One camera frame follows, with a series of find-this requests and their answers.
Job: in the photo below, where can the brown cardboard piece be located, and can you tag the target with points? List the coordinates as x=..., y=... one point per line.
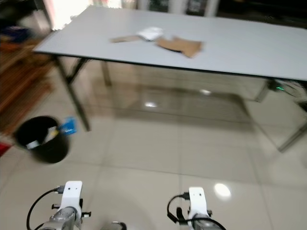
x=180, y=46

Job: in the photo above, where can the blue printed box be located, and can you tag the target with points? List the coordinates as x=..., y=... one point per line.
x=14, y=33

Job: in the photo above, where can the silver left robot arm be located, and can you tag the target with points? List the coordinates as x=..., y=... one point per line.
x=64, y=220

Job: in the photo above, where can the narrow brown cardboard strip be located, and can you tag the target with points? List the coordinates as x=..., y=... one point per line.
x=123, y=39

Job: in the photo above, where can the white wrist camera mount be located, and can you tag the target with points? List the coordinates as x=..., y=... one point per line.
x=73, y=191
x=197, y=199

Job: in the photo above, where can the white crumpled paper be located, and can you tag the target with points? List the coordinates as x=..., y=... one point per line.
x=151, y=33

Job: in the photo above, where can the black round rubbish bin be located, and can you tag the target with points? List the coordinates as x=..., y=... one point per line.
x=50, y=148

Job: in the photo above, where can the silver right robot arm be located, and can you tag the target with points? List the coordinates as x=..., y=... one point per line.
x=204, y=223

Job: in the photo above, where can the white folding table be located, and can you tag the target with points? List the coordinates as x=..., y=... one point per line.
x=220, y=43

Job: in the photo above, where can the black device with green light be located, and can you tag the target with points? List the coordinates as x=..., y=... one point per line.
x=285, y=88

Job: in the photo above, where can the wooden slatted shoe rack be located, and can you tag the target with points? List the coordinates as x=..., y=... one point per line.
x=24, y=81

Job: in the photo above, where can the blue snack packet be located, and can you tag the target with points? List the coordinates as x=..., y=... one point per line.
x=68, y=125

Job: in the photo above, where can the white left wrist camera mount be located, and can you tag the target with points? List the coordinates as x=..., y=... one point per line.
x=73, y=191

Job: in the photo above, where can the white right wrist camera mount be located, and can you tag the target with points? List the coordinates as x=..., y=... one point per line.
x=197, y=199

